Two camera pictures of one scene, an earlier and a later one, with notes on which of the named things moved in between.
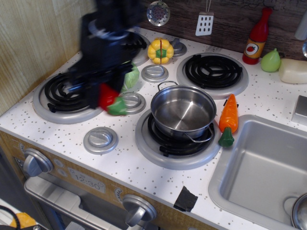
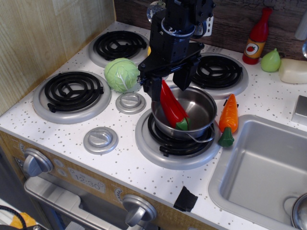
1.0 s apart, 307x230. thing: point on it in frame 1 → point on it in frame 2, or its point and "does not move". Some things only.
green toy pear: (270, 62) does not move
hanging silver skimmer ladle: (158, 13) does not move
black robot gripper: (103, 50) → (171, 51)
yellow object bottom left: (24, 221) does not move
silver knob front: (100, 140) does not move
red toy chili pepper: (112, 101) → (173, 109)
